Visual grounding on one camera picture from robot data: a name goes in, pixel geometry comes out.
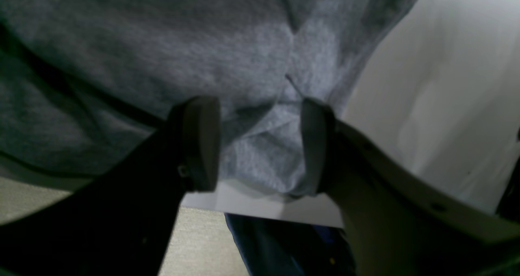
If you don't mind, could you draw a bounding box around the grey T-shirt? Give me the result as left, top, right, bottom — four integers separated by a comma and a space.
0, 0, 417, 196

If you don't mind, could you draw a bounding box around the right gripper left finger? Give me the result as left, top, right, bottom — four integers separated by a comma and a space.
1, 96, 221, 276

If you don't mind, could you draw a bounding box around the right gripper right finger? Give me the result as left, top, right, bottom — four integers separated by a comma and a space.
301, 98, 519, 276

